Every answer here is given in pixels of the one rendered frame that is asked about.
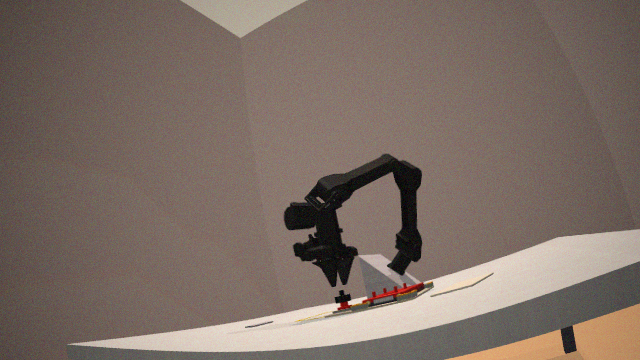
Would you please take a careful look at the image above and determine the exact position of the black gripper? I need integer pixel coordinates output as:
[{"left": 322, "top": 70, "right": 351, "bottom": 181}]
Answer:
[{"left": 304, "top": 224, "right": 359, "bottom": 287}]

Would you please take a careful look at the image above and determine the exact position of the black and grey wheel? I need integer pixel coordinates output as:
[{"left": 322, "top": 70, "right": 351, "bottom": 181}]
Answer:
[{"left": 334, "top": 294, "right": 351, "bottom": 304}]

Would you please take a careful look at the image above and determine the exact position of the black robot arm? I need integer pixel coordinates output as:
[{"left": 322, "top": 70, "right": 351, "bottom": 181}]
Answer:
[{"left": 283, "top": 154, "right": 422, "bottom": 276}]

